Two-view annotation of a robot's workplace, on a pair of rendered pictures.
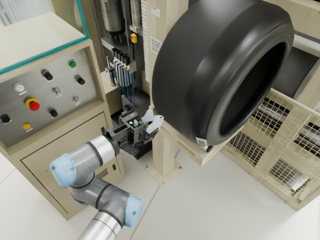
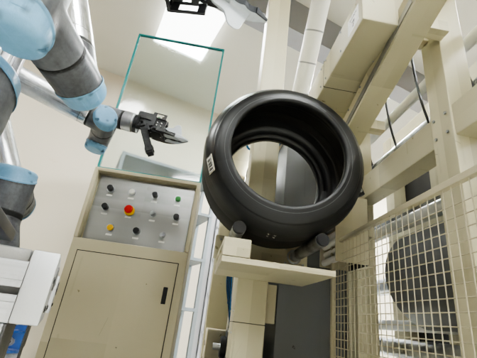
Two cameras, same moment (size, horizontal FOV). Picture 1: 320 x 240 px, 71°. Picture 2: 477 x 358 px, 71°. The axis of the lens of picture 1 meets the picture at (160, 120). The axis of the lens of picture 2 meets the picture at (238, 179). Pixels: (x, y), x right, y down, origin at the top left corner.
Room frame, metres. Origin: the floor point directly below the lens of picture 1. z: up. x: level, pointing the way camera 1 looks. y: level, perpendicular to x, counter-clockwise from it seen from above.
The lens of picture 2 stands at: (-0.25, -0.87, 0.62)
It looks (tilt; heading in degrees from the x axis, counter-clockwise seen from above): 23 degrees up; 38
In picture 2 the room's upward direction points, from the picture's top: 7 degrees clockwise
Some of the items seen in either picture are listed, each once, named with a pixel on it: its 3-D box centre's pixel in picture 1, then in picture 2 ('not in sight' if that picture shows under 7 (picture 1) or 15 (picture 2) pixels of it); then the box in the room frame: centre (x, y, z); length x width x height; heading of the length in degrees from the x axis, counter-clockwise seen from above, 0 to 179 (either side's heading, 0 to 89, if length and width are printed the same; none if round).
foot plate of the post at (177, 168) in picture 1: (163, 167); not in sight; (0.99, -0.03, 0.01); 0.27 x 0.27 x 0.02; 43
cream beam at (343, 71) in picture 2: not in sight; (356, 67); (0.93, -0.52, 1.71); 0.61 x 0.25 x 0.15; 43
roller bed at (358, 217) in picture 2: not in sight; (343, 233); (1.24, -0.35, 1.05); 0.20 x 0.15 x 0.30; 43
